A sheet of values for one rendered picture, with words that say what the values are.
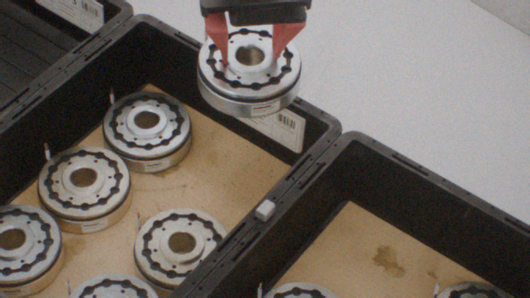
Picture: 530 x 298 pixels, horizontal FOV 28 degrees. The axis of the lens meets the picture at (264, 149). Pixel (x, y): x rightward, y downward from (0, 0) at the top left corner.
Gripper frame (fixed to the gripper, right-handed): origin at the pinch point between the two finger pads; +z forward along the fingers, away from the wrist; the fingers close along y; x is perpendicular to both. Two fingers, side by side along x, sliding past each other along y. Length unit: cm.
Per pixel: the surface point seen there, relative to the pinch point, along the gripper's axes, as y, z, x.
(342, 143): 10.1, 12.7, -2.2
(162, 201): -9.5, 22.6, 0.1
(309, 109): 7.4, 12.6, 3.1
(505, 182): 37, 36, 8
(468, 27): 40, 36, 38
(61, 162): -20.3, 19.5, 4.6
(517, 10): 89, 106, 116
